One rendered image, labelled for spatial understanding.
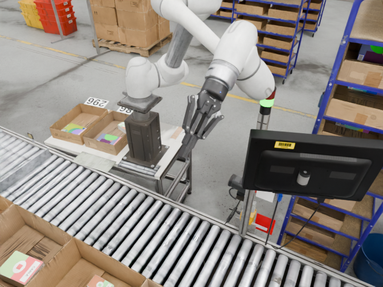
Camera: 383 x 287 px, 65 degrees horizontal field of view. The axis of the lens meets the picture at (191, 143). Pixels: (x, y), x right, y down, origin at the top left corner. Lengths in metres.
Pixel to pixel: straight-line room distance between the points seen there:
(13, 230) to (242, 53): 1.40
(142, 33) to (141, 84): 3.82
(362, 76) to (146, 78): 1.12
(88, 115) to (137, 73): 1.04
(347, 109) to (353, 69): 0.20
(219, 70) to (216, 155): 2.51
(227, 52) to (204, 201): 2.12
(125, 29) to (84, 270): 4.78
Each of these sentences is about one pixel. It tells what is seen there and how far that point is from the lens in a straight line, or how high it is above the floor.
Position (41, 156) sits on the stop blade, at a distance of 2.38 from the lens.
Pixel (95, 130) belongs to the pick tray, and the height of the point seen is 0.81.
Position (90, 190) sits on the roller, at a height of 0.74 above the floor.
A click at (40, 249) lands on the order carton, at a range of 1.70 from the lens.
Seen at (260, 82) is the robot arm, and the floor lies 1.75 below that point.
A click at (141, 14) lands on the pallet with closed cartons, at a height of 0.71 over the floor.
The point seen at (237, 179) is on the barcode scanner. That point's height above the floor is 1.09.
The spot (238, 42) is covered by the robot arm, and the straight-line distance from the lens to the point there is 0.90.
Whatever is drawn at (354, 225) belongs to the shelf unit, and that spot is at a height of 0.54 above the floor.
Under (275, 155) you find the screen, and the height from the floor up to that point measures 1.48.
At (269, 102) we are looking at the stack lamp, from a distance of 1.16.
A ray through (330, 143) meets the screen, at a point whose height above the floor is 1.54.
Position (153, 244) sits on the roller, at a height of 0.75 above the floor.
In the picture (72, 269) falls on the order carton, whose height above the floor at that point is 0.89.
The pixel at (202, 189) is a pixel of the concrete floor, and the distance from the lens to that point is 2.95.
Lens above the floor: 2.19
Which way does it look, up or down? 39 degrees down
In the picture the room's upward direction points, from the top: straight up
